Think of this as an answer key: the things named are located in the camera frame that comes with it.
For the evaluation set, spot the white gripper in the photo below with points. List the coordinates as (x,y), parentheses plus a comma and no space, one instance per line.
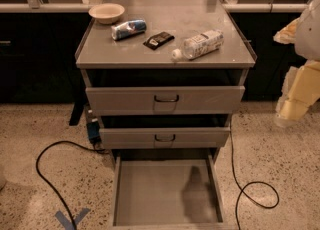
(310,39)

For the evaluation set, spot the clear plastic water bottle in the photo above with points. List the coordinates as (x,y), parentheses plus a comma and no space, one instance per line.
(198,45)

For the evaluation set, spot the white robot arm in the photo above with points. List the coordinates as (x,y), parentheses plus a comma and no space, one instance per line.
(301,86)

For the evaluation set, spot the grey metal drawer cabinet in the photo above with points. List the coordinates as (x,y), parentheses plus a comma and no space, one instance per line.
(107,63)

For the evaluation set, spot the top grey drawer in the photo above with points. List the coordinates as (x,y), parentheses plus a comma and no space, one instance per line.
(164,100)

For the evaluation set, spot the middle grey drawer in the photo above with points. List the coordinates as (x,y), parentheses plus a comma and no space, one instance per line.
(158,138)

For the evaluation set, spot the bottom grey open drawer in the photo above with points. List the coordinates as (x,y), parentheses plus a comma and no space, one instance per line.
(167,194)

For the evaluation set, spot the black snack packet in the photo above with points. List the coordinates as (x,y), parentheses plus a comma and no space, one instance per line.
(157,40)

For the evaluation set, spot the blue silver drink can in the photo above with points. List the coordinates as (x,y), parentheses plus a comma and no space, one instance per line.
(128,29)

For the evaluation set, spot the white ceramic bowl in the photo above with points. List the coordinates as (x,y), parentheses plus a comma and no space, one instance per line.
(107,13)

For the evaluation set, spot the blue power adapter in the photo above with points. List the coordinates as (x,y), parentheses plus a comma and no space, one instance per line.
(93,132)

